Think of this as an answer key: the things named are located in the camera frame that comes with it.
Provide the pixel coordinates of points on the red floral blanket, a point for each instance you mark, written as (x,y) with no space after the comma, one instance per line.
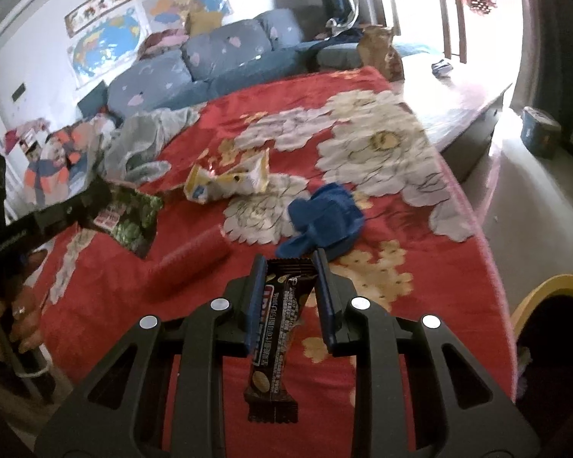
(434,343)

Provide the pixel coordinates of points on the pile of pink clothes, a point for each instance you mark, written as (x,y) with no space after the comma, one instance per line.
(162,42)

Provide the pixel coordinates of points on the blue cloth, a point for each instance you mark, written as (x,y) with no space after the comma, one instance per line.
(329,219)

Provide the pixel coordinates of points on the green snack wrapper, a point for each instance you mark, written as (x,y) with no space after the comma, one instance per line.
(133,219)

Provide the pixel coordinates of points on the wooden coffee table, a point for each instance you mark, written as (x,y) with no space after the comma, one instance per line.
(458,100)

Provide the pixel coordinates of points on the dark brown snack wrapper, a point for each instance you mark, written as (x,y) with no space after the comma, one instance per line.
(277,324)

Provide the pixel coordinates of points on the brown framed balcony door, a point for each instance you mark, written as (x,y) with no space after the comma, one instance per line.
(441,9)

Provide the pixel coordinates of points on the yellow trash bin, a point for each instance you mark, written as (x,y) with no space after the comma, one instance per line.
(558,286)

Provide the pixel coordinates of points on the teal cushion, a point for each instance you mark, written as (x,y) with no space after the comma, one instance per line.
(93,100)

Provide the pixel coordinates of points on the dark garment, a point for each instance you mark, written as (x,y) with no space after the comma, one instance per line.
(341,31)

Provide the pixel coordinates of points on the blue patterned sofa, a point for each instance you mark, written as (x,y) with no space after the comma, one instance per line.
(219,52)

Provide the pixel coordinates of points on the long calligraphy wall poster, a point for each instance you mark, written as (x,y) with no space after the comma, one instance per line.
(100,12)

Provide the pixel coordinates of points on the person's left hand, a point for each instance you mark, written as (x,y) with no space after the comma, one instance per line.
(24,310)

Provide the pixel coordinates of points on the grey crumpled cloth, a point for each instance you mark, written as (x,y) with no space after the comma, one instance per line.
(138,138)

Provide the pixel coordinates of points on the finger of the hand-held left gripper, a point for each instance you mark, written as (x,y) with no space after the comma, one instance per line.
(71,210)

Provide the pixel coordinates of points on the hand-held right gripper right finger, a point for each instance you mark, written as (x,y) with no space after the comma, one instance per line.
(327,310)

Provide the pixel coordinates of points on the orange plush toy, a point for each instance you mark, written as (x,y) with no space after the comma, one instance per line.
(52,162)

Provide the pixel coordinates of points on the yellow white snack packet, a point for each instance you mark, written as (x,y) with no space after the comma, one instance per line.
(224,181)

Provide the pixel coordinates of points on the yellow cushion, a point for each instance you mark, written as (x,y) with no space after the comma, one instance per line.
(204,21)

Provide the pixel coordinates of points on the small silver gadget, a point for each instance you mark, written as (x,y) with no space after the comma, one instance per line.
(442,67)

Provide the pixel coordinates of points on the grey curtain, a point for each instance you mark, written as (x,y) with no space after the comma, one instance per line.
(554,33)

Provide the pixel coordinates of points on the red cylindrical tube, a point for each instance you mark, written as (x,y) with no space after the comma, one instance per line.
(186,262)

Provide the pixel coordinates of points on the brown paper bag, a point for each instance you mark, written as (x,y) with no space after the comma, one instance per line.
(379,52)

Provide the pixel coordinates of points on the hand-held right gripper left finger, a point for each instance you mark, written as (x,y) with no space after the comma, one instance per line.
(254,315)

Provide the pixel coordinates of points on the world map poster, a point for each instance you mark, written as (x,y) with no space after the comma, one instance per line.
(107,47)

